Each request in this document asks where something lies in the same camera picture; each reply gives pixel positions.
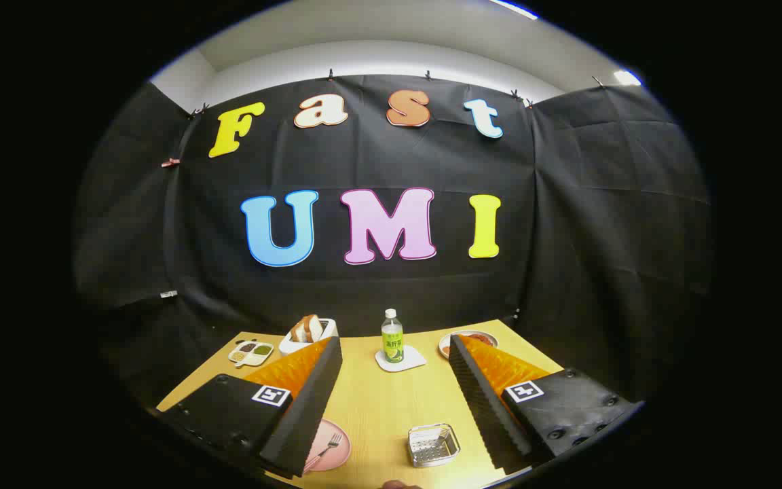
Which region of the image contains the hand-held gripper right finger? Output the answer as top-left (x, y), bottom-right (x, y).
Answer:
top-left (448, 333), bottom-right (644, 475)

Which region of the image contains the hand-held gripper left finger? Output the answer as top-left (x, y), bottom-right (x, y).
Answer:
top-left (155, 336), bottom-right (343, 478)

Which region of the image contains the fork with red checked handle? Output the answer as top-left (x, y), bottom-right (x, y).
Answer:
top-left (304, 433), bottom-right (343, 469)

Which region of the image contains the white toaster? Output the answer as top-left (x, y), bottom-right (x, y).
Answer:
top-left (278, 318), bottom-right (339, 357)

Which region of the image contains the white plate with food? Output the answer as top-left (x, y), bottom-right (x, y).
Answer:
top-left (438, 330), bottom-right (499, 359)

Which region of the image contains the pink round plate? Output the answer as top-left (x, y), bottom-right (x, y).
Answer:
top-left (303, 418), bottom-right (352, 473)

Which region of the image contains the white divided condiment tray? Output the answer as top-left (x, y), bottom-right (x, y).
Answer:
top-left (228, 340), bottom-right (275, 367)

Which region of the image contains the white square coaster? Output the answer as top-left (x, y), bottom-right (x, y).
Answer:
top-left (375, 345), bottom-right (427, 373)

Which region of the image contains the green label drink bottle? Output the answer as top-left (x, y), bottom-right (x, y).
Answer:
top-left (381, 308), bottom-right (405, 364)

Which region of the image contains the metal wire basket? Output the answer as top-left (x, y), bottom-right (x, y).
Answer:
top-left (407, 423), bottom-right (462, 469)

